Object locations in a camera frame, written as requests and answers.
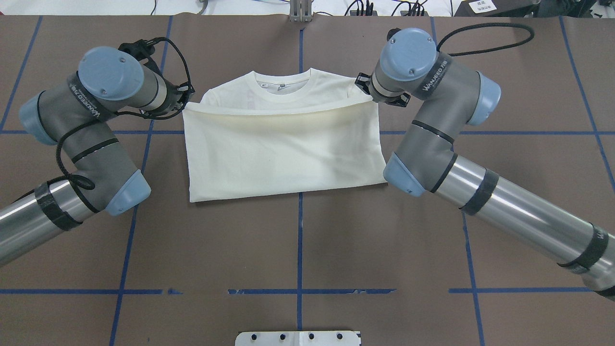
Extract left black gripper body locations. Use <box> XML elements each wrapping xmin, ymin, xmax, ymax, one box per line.
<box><xmin>161</xmin><ymin>83</ymin><xmax>194</xmax><ymax>116</ymax></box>

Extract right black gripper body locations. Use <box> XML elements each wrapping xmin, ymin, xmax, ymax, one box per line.
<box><xmin>355</xmin><ymin>73</ymin><xmax>385</xmax><ymax>103</ymax></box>

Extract cream long-sleeve cat shirt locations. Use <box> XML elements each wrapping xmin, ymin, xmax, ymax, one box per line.
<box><xmin>183</xmin><ymin>69</ymin><xmax>386</xmax><ymax>202</ymax></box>

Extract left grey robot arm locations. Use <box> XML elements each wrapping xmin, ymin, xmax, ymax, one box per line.
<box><xmin>0</xmin><ymin>37</ymin><xmax>194</xmax><ymax>265</ymax></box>

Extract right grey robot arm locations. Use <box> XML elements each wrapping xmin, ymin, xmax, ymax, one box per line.
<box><xmin>355</xmin><ymin>28</ymin><xmax>614</xmax><ymax>300</ymax></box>

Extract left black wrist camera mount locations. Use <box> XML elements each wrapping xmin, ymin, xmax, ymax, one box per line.
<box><xmin>117</xmin><ymin>39</ymin><xmax>157</xmax><ymax>62</ymax></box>

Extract aluminium frame post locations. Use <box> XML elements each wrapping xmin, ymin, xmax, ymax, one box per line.
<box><xmin>288</xmin><ymin>0</ymin><xmax>313</xmax><ymax>23</ymax></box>

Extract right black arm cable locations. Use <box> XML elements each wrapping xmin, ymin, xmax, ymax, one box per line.
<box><xmin>435</xmin><ymin>22</ymin><xmax>535</xmax><ymax>57</ymax></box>

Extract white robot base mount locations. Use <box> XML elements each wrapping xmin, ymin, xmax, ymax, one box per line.
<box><xmin>235</xmin><ymin>331</ymin><xmax>362</xmax><ymax>346</ymax></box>

